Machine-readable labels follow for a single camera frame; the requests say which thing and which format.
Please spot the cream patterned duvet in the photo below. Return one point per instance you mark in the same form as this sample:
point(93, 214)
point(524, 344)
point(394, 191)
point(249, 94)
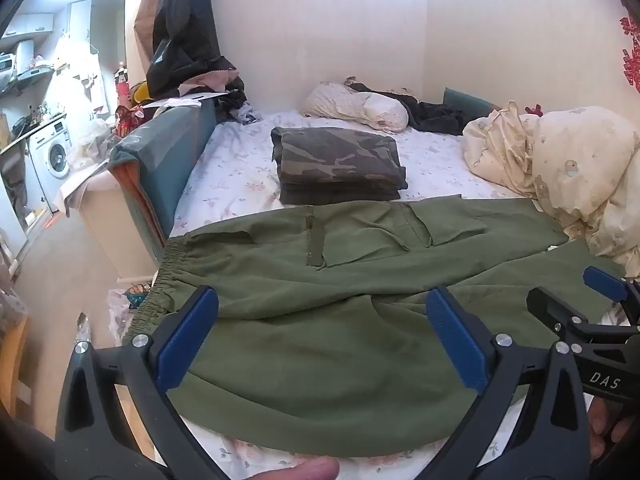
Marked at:
point(575, 160)

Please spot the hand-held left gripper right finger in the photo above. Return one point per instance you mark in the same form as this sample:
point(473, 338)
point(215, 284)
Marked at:
point(457, 345)

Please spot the folded dark olive pants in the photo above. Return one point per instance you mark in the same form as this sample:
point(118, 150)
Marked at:
point(340, 195)

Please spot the red wall decoration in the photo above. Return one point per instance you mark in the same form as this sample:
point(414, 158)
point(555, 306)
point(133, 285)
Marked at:
point(631, 62)

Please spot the folded camouflage pants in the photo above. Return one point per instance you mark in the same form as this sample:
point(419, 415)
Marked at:
point(340, 155)

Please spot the person's left hand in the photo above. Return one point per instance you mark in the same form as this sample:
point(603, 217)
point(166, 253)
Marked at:
point(300, 471)

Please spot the cream floral pillow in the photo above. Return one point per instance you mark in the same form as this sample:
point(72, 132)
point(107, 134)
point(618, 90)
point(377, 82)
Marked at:
point(350, 105)

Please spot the dark patterned cloth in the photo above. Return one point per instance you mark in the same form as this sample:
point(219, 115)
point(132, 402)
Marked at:
point(242, 107)

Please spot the olive green pants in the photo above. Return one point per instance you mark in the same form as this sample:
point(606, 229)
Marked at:
point(310, 320)

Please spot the person's right hand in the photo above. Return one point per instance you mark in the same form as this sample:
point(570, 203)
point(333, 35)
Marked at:
point(602, 427)

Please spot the black hanging garment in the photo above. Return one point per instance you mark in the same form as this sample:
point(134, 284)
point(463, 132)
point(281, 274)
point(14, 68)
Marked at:
point(185, 25)

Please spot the small red toy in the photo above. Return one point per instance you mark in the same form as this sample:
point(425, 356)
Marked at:
point(533, 109)

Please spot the floral white bed sheet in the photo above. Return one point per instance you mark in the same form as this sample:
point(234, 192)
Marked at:
point(235, 170)

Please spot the dark crumpled clothing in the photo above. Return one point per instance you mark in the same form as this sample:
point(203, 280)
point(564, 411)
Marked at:
point(435, 115)

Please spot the teal pillow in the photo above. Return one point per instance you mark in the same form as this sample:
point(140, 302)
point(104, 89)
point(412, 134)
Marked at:
point(465, 100)

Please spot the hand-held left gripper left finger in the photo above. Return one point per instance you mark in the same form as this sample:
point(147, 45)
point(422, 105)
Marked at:
point(187, 332)

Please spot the teal padded bed board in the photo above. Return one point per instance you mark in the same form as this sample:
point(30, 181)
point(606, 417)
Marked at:
point(165, 160)

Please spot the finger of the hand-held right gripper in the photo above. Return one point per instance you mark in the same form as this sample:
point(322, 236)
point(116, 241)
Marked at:
point(552, 305)
point(602, 280)

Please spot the white paper sheets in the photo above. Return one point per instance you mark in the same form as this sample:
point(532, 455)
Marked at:
point(185, 100)

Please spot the white wall cabinets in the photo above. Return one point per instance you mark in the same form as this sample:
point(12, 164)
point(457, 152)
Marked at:
point(50, 17)

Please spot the white washing machine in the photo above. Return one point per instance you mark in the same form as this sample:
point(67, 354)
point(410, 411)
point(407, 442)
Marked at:
point(52, 160)

